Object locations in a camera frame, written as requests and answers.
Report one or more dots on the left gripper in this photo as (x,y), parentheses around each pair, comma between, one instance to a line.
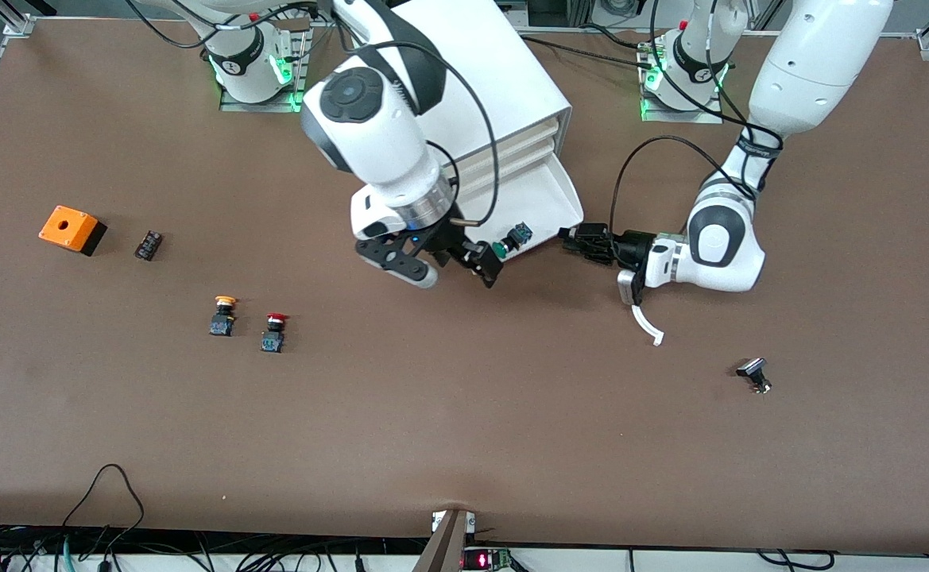
(632,248)

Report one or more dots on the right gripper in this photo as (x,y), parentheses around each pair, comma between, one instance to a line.
(451,241)

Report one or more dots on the green push button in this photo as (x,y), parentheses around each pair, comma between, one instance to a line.
(520,234)

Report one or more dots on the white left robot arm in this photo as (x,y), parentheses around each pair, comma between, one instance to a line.
(822,63)

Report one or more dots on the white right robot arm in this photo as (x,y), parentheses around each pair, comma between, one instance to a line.
(369,135)

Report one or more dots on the red push button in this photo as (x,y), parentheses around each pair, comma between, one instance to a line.
(273,340)

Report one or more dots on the yellow push button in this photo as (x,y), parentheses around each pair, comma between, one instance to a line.
(222,322)

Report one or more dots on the white semicircular plastic clamp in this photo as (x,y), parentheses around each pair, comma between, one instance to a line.
(645,324)

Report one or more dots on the small red LED device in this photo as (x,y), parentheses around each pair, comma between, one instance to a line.
(484,560)

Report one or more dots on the small black contact block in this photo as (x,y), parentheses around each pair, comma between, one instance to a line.
(149,245)

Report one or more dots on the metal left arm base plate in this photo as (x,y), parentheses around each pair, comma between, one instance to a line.
(710,117)

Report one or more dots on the black rectangular lens switch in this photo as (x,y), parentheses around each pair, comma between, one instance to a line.
(750,368)

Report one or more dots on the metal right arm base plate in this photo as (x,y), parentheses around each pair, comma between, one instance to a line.
(234,106)

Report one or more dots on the brown camera mount bar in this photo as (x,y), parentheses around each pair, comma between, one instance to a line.
(444,548)

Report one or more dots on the orange button enclosure box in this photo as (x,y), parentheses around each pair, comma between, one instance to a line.
(67,226)

